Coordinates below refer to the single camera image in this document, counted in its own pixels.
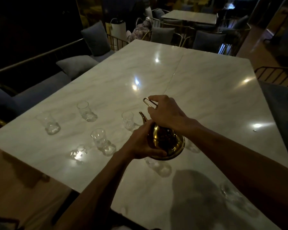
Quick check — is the white marble dining table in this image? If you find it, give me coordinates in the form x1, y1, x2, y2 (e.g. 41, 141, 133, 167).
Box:
161, 10, 218, 25

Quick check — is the small clear glass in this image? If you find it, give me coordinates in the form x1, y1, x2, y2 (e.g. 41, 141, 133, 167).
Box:
70, 145, 90, 164

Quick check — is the person's right hand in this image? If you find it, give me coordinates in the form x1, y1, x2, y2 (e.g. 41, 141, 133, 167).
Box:
148, 94, 195, 136

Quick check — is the gold metal chair frame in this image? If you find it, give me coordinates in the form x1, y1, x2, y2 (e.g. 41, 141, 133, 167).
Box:
254, 66, 288, 88

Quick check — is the gold metal teapot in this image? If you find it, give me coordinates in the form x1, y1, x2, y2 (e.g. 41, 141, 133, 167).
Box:
139, 98, 186, 161

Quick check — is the grey square cushion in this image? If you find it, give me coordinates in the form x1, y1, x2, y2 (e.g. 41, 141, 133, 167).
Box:
81, 20, 111, 57
56, 55, 99, 81

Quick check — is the gold metal sofa rail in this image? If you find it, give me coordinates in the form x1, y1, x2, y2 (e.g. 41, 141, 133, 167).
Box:
0, 33, 129, 77

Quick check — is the blue-grey bench sofa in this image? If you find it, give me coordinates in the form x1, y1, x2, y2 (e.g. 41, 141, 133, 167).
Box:
0, 50, 116, 119

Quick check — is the gold chair with grey cushion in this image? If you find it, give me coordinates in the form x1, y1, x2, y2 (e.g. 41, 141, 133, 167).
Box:
152, 8, 170, 28
142, 26, 183, 47
182, 30, 228, 54
217, 15, 252, 57

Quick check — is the clear drinking glass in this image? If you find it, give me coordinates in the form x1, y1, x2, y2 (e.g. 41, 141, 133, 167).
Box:
144, 157, 172, 178
76, 101, 98, 122
36, 112, 61, 135
90, 128, 117, 157
219, 180, 260, 218
121, 111, 135, 131

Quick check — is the grey upholstered seat back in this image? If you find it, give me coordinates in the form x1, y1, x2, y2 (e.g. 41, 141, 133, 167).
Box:
259, 81, 288, 171

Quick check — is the person's left forearm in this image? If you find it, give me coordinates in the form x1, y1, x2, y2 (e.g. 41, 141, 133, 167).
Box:
54, 151, 135, 230

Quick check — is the person's right forearm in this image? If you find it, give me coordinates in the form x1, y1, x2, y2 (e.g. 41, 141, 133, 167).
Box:
182, 118, 288, 230

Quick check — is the person's left hand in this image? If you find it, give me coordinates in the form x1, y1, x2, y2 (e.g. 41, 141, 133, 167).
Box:
121, 119, 168, 161

